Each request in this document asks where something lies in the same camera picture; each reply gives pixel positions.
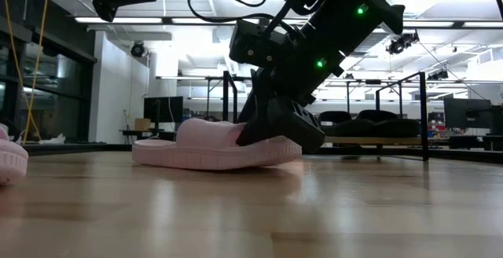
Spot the wooden shelf with black frame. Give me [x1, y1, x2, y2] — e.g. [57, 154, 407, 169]
[222, 70, 430, 163]

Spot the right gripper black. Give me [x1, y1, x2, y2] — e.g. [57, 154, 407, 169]
[235, 17, 347, 155]

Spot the black computer monitor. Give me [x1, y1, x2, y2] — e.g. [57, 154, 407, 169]
[143, 95, 185, 124]
[443, 98, 493, 130]

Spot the black rubber slide sandal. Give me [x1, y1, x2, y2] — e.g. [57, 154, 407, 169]
[318, 110, 370, 138]
[355, 109, 421, 138]

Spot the pink rubber slide sandal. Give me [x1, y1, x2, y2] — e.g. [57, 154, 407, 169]
[131, 117, 303, 171]
[0, 123, 30, 186]

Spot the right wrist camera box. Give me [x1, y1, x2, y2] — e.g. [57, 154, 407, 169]
[229, 19, 296, 69]

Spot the round black ceiling device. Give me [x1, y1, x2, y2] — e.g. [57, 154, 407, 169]
[130, 41, 147, 58]

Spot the long ceiling light strip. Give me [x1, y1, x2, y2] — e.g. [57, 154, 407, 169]
[171, 17, 261, 25]
[74, 17, 164, 25]
[402, 20, 456, 28]
[462, 20, 503, 29]

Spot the white crumpled bag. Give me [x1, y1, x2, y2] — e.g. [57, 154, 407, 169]
[38, 132, 67, 146]

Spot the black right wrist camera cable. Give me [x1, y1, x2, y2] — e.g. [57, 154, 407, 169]
[186, 0, 299, 35]

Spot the long yellow cable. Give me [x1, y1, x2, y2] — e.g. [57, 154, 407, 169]
[0, 0, 50, 145]

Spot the black aluminium rig frame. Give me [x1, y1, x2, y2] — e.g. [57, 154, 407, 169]
[21, 142, 503, 164]

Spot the black camera on mount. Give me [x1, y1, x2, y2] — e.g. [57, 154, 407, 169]
[386, 31, 420, 56]

